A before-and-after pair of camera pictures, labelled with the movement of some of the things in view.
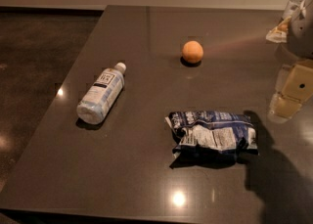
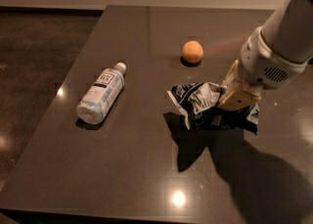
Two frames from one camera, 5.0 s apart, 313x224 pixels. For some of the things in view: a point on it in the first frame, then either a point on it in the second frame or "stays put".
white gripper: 302,35 to 263,66
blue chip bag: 210,138 to 200,104
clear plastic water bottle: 102,94 stays put
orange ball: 193,51 stays put
